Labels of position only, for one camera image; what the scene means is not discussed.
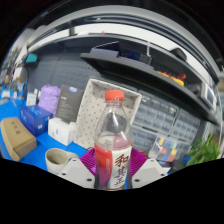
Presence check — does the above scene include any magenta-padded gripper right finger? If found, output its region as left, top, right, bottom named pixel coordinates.
left=128, top=148, right=169, bottom=190

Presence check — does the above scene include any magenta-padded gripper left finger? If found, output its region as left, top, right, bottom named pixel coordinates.
left=57, top=148, right=100, bottom=190

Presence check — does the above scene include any clear red-capped drink bottle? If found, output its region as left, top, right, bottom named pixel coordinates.
left=94, top=89, right=134, bottom=191

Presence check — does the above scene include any grey-white ceramic mug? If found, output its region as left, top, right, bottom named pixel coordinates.
left=44, top=147, right=80, bottom=175

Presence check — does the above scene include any clear organiser with coloured parts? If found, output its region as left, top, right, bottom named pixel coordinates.
left=148, top=135, right=179, bottom=163

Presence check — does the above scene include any white cardboard box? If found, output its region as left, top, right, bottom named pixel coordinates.
left=47, top=117, right=78, bottom=147

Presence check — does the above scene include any green potted plant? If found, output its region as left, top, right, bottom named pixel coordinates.
left=184, top=133, right=223, bottom=168

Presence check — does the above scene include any grey small-parts drawer cabinet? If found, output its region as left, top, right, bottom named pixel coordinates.
left=131, top=89, right=204, bottom=158

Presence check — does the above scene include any white perforated tray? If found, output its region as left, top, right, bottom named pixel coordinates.
left=73, top=78, right=143, bottom=151

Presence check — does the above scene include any blue cardboard box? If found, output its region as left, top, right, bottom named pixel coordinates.
left=19, top=104, right=54, bottom=137

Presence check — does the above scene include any brown cardboard box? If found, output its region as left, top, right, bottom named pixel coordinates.
left=0, top=116, right=38, bottom=162

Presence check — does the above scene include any dark grey upright box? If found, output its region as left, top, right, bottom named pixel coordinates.
left=54, top=84, right=84, bottom=124

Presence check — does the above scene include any purple plastic bag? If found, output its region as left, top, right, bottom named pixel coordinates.
left=37, top=84, right=62, bottom=116

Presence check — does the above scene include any small white device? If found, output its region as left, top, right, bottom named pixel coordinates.
left=25, top=88, right=39, bottom=107

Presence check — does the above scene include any white bench instrument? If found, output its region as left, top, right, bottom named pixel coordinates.
left=201, top=81, right=218, bottom=108

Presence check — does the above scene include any yellow and red tool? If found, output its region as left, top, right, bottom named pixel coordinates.
left=156, top=69, right=187, bottom=87

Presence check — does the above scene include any black electronic device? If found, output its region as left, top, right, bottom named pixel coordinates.
left=119, top=46, right=153, bottom=65

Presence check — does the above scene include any black rounded pouch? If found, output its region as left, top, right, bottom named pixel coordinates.
left=169, top=47, right=188, bottom=62

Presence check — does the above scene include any teal tool case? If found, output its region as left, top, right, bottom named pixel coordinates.
left=24, top=53, right=39, bottom=64

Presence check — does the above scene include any grey flat box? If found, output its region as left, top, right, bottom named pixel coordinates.
left=89, top=47, right=120, bottom=58

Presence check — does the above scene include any dark grey lower wall shelf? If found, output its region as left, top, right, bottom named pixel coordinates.
left=79, top=51, right=221, bottom=126

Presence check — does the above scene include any dark grey long wall shelf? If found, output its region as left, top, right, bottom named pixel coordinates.
left=26, top=33, right=221, bottom=84

